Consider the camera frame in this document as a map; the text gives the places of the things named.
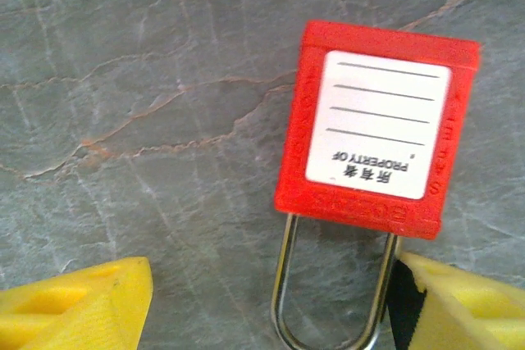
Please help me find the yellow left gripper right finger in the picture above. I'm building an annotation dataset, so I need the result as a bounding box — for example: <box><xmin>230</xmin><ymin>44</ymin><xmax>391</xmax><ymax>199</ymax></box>
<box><xmin>386</xmin><ymin>251</ymin><xmax>525</xmax><ymax>350</ymax></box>

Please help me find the red safety padlock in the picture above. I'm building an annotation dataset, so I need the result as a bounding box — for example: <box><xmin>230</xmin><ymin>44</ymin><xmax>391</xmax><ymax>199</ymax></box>
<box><xmin>270</xmin><ymin>18</ymin><xmax>482</xmax><ymax>350</ymax></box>

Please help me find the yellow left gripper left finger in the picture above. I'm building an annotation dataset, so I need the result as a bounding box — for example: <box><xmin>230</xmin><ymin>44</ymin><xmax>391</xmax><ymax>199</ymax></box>
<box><xmin>0</xmin><ymin>256</ymin><xmax>154</xmax><ymax>350</ymax></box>

